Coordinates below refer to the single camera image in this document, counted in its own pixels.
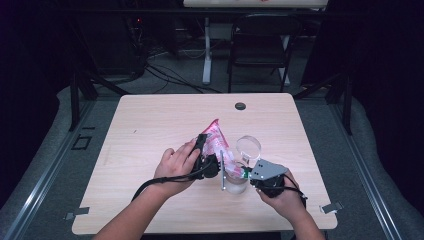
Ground left hand-held gripper black cable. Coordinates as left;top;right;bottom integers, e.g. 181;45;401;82
131;166;215;202

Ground white table leg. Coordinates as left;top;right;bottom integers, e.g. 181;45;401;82
281;34;291;87
202;16;214;86

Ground aluminium floor rail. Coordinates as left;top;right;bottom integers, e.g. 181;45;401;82
328;103;403;240
2;99;97;240

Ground black floor cables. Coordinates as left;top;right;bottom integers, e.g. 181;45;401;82
143;63;223;95

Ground black tape square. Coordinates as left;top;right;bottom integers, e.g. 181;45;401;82
70;134;93;151

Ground pink and white plastic bag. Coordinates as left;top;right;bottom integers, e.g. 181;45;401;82
199;118;249;179

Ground black folding chair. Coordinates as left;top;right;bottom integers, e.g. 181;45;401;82
227;13;303;94

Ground grey tape piece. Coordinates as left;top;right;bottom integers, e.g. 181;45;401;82
319;200;345;215
63;206;91;221

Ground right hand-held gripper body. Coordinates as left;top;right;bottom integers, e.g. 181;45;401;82
248;158;290;199

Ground black metal stand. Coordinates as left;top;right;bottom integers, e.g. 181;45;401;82
68;69;131;132
293;71;354;136

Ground person's left hand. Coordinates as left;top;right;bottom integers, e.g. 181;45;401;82
153;138;202;198

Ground person's right hand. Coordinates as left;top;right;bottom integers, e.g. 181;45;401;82
255;169;308;224

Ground black equipment box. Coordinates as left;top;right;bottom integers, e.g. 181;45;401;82
79;15;145;76

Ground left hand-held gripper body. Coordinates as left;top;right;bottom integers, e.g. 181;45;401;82
190;149;228;192

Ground hand-held gripper black cable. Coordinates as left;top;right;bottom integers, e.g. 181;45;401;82
282;174;308;202
131;166;215;202

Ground right hand-held gripper black cable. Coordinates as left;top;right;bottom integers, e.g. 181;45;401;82
282;174;308;202

